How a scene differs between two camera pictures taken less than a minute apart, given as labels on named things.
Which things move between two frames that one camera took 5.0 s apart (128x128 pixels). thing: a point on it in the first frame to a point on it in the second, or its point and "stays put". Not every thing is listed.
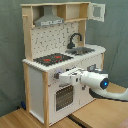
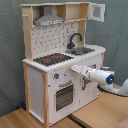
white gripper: [71, 76] to [90, 69]
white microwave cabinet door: [91, 7] stays put
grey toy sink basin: [80, 50] stays put
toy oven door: [64, 97] stays put
